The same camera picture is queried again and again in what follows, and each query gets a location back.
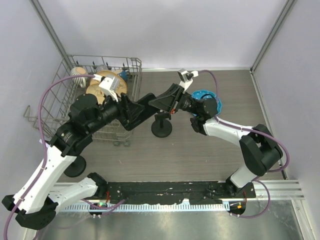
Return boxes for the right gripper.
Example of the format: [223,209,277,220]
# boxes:
[147,84,198,116]

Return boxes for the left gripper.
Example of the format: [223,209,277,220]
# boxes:
[88,89,146,134]

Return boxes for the black phone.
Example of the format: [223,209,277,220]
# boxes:
[132,93,158,120]

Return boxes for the black phone stand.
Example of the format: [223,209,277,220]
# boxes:
[151,111,173,138]
[64,156,87,178]

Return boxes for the blue polka dot plate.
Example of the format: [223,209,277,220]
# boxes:
[191,89,223,115]

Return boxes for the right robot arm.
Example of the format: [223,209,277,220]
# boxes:
[148,84,288,198]

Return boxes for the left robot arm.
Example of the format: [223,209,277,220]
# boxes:
[2,93,157,230]

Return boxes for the rear yellow bird plate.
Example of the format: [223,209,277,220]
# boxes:
[89,70,128,96]

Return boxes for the blue ceramic cup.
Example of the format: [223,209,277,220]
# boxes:
[113,69,130,83]

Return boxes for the clear glass in rack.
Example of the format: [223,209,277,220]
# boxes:
[96,64,109,73]

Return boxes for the striped white mug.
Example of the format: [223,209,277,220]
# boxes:
[70,66,88,88]

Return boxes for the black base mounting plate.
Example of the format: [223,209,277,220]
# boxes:
[85,181,256,205]

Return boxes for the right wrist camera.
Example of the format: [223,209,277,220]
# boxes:
[177,69,199,91]

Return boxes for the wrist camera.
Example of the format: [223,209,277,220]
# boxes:
[93,74,120,102]
[177,69,199,91]

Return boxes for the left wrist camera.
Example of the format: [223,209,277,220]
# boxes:
[93,74,120,102]

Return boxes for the grey wire dish rack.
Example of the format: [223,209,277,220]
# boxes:
[23,54,143,147]

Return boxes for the white cable duct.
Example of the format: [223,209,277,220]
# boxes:
[62,201,230,214]

